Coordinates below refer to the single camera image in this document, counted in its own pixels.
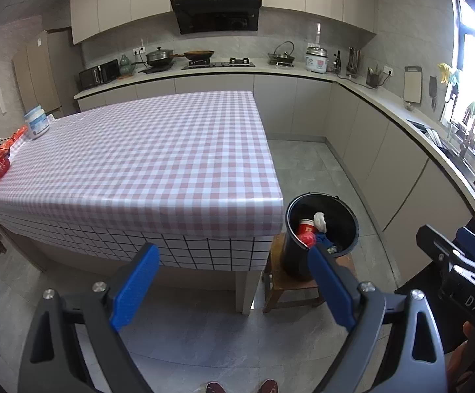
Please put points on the white island table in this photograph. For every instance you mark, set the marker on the white island table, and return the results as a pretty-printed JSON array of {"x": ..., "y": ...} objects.
[{"x": 245, "y": 290}]

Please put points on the black built-in dishwasher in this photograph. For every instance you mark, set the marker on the black built-in dishwasher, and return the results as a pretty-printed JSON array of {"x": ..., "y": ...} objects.
[{"x": 426, "y": 278}]

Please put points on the person's left shoe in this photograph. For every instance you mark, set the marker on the person's left shoe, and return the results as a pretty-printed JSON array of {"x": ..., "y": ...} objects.
[{"x": 215, "y": 387}]

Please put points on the black gas stove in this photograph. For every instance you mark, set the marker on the black gas stove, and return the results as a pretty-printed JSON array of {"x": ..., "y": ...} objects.
[{"x": 221, "y": 64}]

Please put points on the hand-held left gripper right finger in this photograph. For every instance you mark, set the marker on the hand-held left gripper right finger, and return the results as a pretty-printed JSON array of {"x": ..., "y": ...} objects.
[{"x": 331, "y": 290}]

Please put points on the red paper cup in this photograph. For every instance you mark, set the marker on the red paper cup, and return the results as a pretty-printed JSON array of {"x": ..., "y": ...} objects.
[{"x": 305, "y": 231}]

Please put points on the teal rubber glove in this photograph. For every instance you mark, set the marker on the teal rubber glove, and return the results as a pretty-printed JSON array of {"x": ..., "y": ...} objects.
[{"x": 454, "y": 78}]

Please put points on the kitchen sink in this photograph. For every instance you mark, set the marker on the kitchen sink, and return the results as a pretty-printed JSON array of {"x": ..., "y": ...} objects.
[{"x": 467, "y": 170}]

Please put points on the black plastic bucket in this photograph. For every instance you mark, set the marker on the black plastic bucket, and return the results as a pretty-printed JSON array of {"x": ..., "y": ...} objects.
[{"x": 294, "y": 262}]

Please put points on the blue cloth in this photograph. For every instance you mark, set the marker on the blue cloth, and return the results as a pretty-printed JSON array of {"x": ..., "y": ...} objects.
[{"x": 323, "y": 239}]

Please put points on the black toaster oven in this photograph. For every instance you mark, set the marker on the black toaster oven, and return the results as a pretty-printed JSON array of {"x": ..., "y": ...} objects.
[{"x": 98, "y": 74}]

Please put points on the green rubber glove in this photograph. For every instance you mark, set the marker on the green rubber glove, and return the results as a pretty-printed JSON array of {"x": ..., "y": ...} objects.
[{"x": 471, "y": 111}]

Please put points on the portable gas burner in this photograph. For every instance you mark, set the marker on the portable gas burner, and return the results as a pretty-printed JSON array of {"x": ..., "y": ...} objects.
[{"x": 281, "y": 64}]

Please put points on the person's right shoe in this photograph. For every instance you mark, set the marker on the person's right shoe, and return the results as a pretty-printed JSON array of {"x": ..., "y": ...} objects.
[{"x": 268, "y": 386}]

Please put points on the person's shoe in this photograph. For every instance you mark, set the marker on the person's shoe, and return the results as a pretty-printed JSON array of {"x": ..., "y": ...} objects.
[
  {"x": 215, "y": 387},
  {"x": 268, "y": 386}
]

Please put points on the white cloth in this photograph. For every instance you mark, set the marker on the white cloth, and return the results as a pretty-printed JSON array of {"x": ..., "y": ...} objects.
[{"x": 320, "y": 221}]

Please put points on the black cleaver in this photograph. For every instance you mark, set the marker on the black cleaver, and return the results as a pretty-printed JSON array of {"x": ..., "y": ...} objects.
[{"x": 433, "y": 90}]

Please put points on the beige cutting board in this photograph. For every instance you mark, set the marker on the beige cutting board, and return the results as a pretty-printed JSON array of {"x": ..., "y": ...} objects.
[{"x": 412, "y": 86}]

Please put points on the green ceramic jar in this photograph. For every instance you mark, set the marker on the green ceramic jar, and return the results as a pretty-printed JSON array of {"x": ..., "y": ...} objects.
[{"x": 126, "y": 66}]

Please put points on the checkered table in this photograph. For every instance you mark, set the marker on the checkered table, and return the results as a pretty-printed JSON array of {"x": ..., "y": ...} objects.
[{"x": 139, "y": 163}]

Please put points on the dark utensil holder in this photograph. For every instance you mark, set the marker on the dark utensil holder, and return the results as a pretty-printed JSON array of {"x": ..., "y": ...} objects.
[{"x": 372, "y": 80}]

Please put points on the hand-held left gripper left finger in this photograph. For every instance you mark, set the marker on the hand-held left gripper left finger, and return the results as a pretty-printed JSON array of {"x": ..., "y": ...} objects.
[{"x": 135, "y": 290}]

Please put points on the metal knife holder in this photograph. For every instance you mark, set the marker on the metal knife holder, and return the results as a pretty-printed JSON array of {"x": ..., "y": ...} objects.
[{"x": 353, "y": 63}]

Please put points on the orange red bundle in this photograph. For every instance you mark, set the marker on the orange red bundle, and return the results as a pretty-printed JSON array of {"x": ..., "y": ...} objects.
[{"x": 12, "y": 139}]

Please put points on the person's right hand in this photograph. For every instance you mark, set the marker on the person's right hand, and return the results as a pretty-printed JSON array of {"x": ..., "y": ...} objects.
[{"x": 462, "y": 364}]

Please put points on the white rice cooker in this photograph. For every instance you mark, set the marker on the white rice cooker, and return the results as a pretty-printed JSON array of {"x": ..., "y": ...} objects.
[{"x": 317, "y": 61}]

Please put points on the black induction cooker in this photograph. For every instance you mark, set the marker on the black induction cooker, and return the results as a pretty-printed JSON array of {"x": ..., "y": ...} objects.
[{"x": 155, "y": 70}]

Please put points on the metal sink faucet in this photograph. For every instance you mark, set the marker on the metal sink faucet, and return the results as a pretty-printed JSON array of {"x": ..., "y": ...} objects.
[{"x": 466, "y": 141}]

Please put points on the white wall socket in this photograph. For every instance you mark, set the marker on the white wall socket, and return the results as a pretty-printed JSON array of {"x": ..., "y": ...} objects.
[
  {"x": 139, "y": 51},
  {"x": 388, "y": 70}
]

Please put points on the dish drain rack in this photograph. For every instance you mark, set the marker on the dish drain rack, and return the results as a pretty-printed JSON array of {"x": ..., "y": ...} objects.
[{"x": 426, "y": 133}]

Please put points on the beige refrigerator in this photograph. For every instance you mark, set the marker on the beige refrigerator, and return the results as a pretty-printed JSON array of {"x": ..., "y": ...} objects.
[{"x": 36, "y": 73}]

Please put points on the black wok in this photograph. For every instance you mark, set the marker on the black wok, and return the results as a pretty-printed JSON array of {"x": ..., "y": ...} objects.
[{"x": 198, "y": 55}]

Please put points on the black range hood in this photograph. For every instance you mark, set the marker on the black range hood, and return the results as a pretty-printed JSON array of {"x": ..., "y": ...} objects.
[{"x": 217, "y": 16}]

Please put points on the yellow rubber glove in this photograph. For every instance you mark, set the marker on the yellow rubber glove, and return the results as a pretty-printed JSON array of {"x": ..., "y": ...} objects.
[{"x": 443, "y": 73}]

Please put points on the wooden stool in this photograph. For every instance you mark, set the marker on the wooden stool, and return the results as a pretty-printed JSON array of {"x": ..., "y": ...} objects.
[{"x": 286, "y": 290}]

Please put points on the dark pan with lid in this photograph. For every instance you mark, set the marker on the dark pan with lid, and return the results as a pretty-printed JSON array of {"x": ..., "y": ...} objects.
[{"x": 159, "y": 58}]

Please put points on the dark glass bottle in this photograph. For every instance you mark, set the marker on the dark glass bottle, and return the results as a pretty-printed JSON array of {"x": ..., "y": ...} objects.
[{"x": 337, "y": 65}]

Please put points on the kitchen counter with base cabinets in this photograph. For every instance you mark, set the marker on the kitchen counter with base cabinets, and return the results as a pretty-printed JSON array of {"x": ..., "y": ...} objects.
[{"x": 385, "y": 151}]

